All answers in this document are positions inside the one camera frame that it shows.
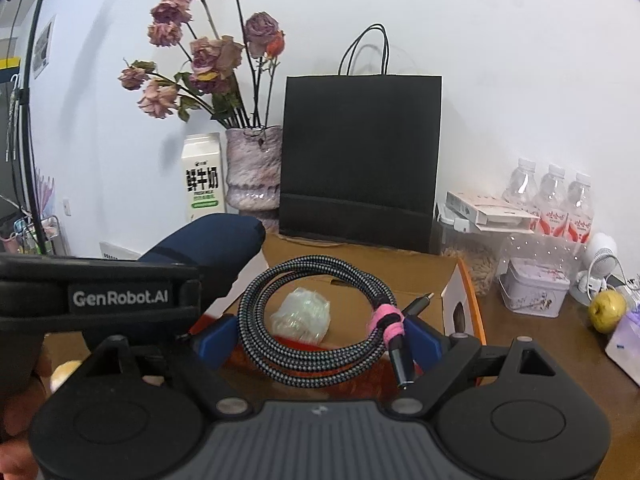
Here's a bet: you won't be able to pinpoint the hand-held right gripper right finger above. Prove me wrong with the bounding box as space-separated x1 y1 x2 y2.
390 317 567 418

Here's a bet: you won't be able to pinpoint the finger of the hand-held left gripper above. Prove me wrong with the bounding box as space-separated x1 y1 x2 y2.
172 280 204 334
0 254 202 286

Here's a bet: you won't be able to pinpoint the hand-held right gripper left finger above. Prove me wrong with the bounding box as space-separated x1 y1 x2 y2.
80 314 251 418

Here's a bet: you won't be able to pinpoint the braided cable with pink tie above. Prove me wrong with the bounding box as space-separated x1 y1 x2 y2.
236 255 432 389

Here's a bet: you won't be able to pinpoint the navy zip pouch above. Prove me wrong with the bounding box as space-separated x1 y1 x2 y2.
137 213 267 306

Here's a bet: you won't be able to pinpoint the iridescent plastic bag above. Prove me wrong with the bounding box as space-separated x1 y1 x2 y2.
270 287 333 343

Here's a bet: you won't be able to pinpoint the red cardboard box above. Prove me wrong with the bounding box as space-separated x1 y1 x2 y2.
197 232 487 401

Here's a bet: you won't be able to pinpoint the person's left hand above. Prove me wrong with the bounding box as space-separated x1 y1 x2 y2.
0 347 53 480

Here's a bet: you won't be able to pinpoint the metal storage cart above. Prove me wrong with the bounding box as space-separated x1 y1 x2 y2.
0 195 66 256

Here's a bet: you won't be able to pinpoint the clear container of seeds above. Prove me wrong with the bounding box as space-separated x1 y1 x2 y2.
435 203 506 296

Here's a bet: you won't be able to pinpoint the white tin box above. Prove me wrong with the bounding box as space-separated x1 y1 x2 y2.
499 257 571 318

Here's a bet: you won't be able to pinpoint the white milk carton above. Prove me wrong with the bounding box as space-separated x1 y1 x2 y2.
181 132 223 223

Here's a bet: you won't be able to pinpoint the small flat white box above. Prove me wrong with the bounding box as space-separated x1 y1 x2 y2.
446 191 541 226

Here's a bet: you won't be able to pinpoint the purple fuzzy vase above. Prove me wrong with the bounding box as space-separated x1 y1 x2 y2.
225 125 285 231

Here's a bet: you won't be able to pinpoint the black lamp stand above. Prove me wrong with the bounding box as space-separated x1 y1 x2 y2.
15 0 57 256

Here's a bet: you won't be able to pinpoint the dark grey cabinet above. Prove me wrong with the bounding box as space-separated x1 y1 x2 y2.
0 35 31 241

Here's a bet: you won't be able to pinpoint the green-yellow apple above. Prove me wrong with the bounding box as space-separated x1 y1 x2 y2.
588 290 627 333

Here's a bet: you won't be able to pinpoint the black paper bag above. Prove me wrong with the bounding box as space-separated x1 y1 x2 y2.
278 24 443 255

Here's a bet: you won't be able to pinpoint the small white fan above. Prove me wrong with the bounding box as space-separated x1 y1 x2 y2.
575 232 621 306

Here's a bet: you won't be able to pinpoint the purple plastic bag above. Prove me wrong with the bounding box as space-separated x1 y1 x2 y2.
605 305 640 388

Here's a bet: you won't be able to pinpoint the dried pink roses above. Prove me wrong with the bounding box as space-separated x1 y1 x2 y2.
118 0 287 130

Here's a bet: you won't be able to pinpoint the white wall socket panel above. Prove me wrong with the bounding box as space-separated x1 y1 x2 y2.
99 241 143 261

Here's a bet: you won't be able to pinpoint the purple flower wall decal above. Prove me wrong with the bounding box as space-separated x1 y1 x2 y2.
35 172 56 211

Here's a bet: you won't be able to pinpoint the wall poster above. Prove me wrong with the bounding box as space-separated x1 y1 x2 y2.
32 15 56 80

